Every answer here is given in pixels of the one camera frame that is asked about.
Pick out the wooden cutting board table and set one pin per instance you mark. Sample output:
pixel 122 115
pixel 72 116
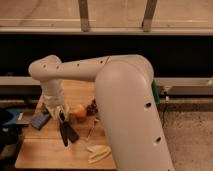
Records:
pixel 44 149

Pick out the black handled brush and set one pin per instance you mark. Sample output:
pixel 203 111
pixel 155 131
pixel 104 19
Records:
pixel 63 130

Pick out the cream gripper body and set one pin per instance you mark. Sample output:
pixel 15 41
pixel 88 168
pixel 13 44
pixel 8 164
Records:
pixel 56 106

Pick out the black rectangular remote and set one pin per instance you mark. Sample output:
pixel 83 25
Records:
pixel 72 135

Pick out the blue and black equipment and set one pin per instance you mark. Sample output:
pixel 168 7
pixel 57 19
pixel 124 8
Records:
pixel 12 123

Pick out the blue sponge block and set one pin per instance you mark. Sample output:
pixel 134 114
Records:
pixel 40 120

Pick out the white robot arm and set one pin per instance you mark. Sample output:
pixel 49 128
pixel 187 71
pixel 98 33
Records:
pixel 125 101

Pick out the dark grape bunch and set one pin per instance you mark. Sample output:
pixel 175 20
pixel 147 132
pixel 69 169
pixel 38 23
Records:
pixel 92 108

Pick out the metal fork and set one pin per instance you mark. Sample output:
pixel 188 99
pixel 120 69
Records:
pixel 95 121

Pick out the red-yellow apple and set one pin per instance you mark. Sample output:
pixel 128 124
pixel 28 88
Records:
pixel 80 111

